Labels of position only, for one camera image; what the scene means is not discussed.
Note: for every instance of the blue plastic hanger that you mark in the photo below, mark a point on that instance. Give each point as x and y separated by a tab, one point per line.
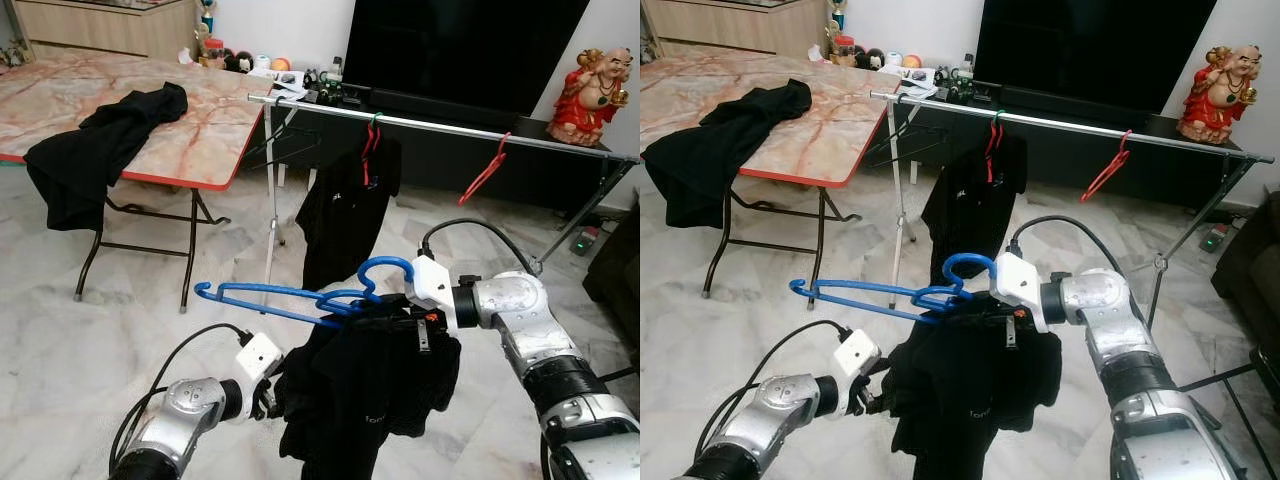
385	262
968	258

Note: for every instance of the black garment with green logo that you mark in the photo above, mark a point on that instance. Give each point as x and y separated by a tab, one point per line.
960	390
360	390

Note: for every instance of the red plastic hanger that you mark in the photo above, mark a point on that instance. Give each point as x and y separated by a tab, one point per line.
497	160
1120	157

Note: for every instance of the black plastic hanger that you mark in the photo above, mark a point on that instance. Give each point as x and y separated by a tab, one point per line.
270	155
300	140
925	138
893	152

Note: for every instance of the black TV console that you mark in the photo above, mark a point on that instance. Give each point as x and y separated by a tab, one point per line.
430	165
1055	165

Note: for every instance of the power strip with light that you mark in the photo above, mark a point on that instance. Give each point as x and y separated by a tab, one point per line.
1216	239
584	242

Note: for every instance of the black soundbar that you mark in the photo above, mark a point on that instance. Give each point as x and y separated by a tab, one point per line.
450	105
1075	102

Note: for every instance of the marble top folding table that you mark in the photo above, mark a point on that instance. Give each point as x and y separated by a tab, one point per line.
200	130
840	130

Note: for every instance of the small clear bottle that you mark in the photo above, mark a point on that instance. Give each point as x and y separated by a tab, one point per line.
966	69
335	72

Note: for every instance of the stack of papers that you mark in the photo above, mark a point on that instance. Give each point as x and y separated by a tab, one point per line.
912	80
282	83

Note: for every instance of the orange ball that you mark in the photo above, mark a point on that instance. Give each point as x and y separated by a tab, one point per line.
281	65
912	62

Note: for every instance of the black folding chair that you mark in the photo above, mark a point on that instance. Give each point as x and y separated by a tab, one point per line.
1268	370

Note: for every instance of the black flat television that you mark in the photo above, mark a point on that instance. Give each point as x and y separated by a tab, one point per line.
460	50
1090	50

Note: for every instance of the red laughing Buddha statue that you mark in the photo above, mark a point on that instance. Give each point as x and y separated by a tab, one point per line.
1218	97
590	100

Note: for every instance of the black round plush toy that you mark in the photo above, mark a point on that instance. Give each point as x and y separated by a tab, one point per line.
879	60
232	62
247	62
864	60

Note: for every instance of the plain black garment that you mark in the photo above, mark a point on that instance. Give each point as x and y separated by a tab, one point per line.
720	150
100	150

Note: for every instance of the red lidded jar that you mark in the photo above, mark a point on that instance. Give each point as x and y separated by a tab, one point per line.
844	51
212	53

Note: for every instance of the tissue pack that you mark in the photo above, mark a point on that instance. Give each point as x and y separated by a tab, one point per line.
187	57
820	55

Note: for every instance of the blue and gold trophy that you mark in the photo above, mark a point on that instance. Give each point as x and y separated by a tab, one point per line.
206	15
836	14

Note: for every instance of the light wood sideboard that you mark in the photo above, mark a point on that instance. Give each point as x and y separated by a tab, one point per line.
730	25
100	28

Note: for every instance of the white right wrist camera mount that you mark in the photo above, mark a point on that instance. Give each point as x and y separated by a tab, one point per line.
1018	278
432	282

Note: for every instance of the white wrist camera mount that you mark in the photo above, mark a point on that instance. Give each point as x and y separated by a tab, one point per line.
1018	278
432	282
857	355
260	358

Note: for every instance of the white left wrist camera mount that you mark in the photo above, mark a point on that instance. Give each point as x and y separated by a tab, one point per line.
857	355
260	358

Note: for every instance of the silver metal clothes rail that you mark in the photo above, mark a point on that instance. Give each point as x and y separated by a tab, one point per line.
440	127
1060	126

